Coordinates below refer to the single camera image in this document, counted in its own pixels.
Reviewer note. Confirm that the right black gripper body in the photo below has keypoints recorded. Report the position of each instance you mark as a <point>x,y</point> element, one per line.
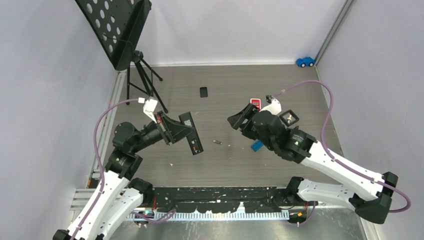
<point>248,129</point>

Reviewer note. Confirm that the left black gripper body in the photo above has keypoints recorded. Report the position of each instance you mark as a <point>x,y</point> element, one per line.
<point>162,127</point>

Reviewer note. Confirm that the black remote control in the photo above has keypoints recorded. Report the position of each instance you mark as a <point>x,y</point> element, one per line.
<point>193,137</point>

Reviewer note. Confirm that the white red remote control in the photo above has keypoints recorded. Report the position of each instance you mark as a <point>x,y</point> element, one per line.
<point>256,102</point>

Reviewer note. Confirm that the black battery cover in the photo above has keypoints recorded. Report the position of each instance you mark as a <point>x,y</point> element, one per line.
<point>203,92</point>

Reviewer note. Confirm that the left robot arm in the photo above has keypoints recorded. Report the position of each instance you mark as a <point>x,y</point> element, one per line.
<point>119,192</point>

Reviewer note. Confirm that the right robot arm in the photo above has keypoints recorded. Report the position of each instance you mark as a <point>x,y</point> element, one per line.
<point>367,193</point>

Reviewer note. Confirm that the blue toy brick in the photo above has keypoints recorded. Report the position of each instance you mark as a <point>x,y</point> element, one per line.
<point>257,145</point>

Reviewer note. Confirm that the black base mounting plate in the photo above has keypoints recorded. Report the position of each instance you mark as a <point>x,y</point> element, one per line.
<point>220,200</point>

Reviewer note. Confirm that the blue toy car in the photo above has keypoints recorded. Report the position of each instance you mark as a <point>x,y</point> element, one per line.
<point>305,62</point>

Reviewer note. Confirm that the black perforated music stand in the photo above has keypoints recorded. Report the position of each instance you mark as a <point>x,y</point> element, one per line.
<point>118,25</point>

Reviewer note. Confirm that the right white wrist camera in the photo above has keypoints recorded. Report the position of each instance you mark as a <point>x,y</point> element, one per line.
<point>274,106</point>

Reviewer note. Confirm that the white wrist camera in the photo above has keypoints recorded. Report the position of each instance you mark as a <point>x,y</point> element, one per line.
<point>274,106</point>
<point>149,106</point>

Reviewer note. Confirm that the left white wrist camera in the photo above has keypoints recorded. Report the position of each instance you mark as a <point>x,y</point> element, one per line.
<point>149,106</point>

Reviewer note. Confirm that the small black square frame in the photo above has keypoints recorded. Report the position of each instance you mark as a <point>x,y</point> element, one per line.
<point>289,118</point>

